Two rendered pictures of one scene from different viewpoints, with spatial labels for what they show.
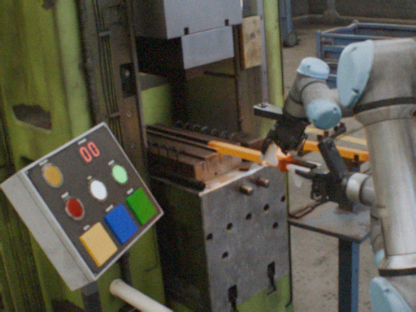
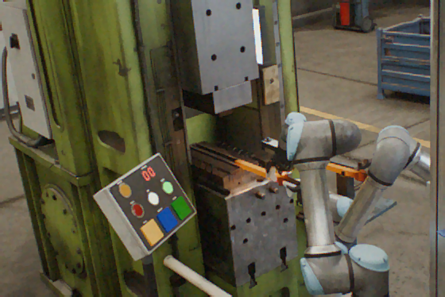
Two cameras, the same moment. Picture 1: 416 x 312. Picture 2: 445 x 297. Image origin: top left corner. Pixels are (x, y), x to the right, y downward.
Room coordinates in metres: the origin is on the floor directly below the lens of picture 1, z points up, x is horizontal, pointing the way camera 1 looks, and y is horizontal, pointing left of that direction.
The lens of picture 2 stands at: (-0.91, -0.30, 2.12)
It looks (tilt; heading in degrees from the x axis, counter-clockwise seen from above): 21 degrees down; 7
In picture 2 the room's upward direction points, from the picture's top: 6 degrees counter-clockwise
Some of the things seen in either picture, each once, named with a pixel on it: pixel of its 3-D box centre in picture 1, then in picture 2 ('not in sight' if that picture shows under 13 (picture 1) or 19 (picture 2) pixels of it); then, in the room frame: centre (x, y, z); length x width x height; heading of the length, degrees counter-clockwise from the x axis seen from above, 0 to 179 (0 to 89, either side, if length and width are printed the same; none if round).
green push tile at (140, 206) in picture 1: (140, 207); (180, 208); (1.37, 0.19, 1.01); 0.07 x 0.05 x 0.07; 157
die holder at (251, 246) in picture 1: (192, 215); (227, 210); (1.96, 0.09, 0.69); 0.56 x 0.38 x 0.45; 42
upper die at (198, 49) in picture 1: (163, 42); (204, 89); (1.92, 0.13, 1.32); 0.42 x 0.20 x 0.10; 42
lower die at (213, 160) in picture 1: (174, 149); (213, 163); (1.92, 0.13, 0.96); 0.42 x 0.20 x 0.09; 42
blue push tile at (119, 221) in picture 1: (119, 224); (166, 220); (1.27, 0.23, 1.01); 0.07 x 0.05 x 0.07; 157
